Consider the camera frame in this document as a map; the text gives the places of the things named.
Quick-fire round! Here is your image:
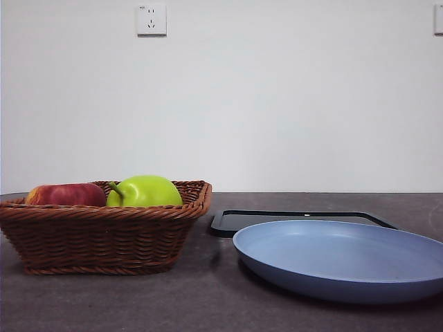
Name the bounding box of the blue round plate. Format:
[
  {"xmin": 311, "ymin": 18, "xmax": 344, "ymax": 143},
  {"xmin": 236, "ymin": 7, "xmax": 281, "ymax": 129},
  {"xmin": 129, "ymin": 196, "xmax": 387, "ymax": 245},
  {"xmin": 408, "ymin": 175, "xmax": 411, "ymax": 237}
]
[{"xmin": 232, "ymin": 220, "xmax": 443, "ymax": 305}]

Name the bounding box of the brown wicker basket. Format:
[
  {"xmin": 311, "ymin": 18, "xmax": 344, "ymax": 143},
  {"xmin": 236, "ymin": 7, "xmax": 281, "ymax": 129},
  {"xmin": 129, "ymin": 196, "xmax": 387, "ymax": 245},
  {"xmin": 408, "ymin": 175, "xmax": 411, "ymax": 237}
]
[{"xmin": 0, "ymin": 179, "xmax": 213, "ymax": 277}]

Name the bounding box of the dark green rectangular tray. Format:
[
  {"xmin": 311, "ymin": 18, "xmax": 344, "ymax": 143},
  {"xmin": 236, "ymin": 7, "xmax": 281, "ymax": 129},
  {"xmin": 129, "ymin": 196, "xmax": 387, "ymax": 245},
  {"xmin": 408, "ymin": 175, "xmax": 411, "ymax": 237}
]
[{"xmin": 210, "ymin": 209, "xmax": 402, "ymax": 239}]

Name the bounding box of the green apple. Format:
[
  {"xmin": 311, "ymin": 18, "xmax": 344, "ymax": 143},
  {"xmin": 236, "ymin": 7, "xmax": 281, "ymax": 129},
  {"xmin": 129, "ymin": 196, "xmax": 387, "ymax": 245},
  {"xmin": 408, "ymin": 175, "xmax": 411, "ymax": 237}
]
[{"xmin": 105, "ymin": 174, "xmax": 183, "ymax": 208}]

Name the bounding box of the red apple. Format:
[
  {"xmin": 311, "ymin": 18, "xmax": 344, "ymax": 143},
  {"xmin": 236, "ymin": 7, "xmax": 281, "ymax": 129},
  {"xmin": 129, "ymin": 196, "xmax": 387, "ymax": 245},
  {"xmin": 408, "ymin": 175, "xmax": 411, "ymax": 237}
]
[{"xmin": 24, "ymin": 183, "xmax": 107, "ymax": 208}]

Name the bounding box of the white wall socket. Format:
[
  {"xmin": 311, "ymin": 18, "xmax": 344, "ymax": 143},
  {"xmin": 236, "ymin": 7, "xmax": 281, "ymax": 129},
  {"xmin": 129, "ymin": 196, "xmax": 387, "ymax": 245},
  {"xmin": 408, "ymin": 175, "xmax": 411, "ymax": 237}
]
[
  {"xmin": 433, "ymin": 4, "xmax": 443, "ymax": 36},
  {"xmin": 136, "ymin": 3, "xmax": 168, "ymax": 38}
]

